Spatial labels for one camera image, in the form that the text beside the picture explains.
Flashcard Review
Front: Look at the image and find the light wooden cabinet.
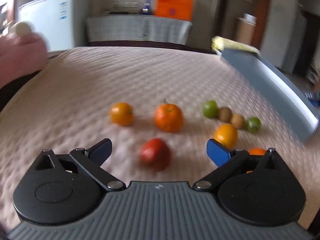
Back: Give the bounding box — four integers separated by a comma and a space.
235, 17, 257, 45

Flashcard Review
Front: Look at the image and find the large brown kiwi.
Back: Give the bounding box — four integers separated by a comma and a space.
219, 106, 232, 123

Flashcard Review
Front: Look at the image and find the blue glass bottle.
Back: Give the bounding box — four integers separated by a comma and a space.
140, 0, 153, 15

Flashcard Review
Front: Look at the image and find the orange with stem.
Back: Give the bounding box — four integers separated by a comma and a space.
154, 98, 184, 133
246, 148, 267, 174

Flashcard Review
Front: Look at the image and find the white box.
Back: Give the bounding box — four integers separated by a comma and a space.
244, 12, 258, 24

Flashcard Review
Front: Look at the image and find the pink plush toy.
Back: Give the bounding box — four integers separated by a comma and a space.
0, 21, 52, 89

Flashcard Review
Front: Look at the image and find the white chest freezer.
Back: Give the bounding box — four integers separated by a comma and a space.
18, 0, 89, 53

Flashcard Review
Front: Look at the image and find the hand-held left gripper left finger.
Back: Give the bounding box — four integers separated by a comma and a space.
32, 138, 126, 192

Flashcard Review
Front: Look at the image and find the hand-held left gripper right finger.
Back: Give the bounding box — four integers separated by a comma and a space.
192, 138, 288, 193

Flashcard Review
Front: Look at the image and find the green tomato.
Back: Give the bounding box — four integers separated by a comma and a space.
202, 100, 220, 119
246, 117, 262, 133

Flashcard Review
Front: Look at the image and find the orange paper bag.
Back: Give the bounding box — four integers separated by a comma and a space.
154, 0, 195, 22

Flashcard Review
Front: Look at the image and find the lace cabinet cloth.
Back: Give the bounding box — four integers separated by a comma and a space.
85, 15, 193, 45

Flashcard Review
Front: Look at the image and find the small orange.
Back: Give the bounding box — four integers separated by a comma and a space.
109, 102, 134, 127

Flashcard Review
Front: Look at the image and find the napa cabbage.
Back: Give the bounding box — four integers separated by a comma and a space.
211, 35, 260, 54

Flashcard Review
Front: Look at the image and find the red apple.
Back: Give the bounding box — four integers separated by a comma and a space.
139, 137, 172, 172

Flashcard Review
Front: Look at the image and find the yellow orange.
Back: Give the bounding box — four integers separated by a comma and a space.
214, 124, 238, 148

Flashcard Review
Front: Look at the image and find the small brown kiwi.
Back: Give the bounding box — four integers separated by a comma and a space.
230, 114, 246, 130

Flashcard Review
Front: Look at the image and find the grey cardboard box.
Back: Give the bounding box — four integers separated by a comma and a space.
216, 49, 320, 143

